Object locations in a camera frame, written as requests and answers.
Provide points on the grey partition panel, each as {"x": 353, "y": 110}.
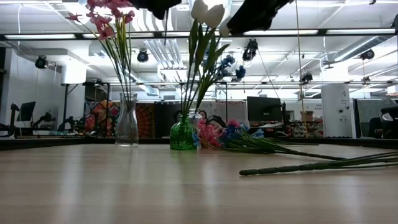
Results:
{"x": 367, "y": 113}

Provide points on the clear ribbed glass jar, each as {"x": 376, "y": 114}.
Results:
{"x": 196, "y": 116}

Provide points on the cardboard box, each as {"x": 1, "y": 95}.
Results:
{"x": 307, "y": 116}

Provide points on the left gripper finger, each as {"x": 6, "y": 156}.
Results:
{"x": 155, "y": 7}

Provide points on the small black monitor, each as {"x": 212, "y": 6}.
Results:
{"x": 27, "y": 110}

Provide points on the black aluminium table frame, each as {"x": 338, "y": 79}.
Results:
{"x": 62, "y": 143}

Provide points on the black robot arm with green lights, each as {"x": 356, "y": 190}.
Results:
{"x": 46, "y": 118}
{"x": 217, "y": 120}

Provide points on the green glass vase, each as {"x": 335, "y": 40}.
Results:
{"x": 183, "y": 137}

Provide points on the tall clear glass vase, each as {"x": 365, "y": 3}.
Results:
{"x": 127, "y": 130}

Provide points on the orange mandala tapestry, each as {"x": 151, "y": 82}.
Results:
{"x": 144, "y": 119}

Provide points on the black hanging spotlight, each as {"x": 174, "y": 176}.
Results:
{"x": 142, "y": 56}
{"x": 41, "y": 62}
{"x": 307, "y": 77}
{"x": 250, "y": 51}
{"x": 367, "y": 54}

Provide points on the colourful tapestry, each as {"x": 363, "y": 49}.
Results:
{"x": 88, "y": 109}

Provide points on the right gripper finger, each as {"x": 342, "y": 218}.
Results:
{"x": 258, "y": 15}

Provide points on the black computer monitor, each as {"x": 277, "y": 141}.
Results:
{"x": 264, "y": 109}

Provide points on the black LED light bar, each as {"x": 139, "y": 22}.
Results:
{"x": 321, "y": 32}

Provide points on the black metal rig frame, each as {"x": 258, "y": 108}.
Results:
{"x": 107, "y": 93}

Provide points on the black partition panel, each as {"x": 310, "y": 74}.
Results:
{"x": 164, "y": 119}

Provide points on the black robot arm with red part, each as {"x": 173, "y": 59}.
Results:
{"x": 12, "y": 112}

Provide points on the silver air duct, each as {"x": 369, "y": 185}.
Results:
{"x": 351, "y": 49}

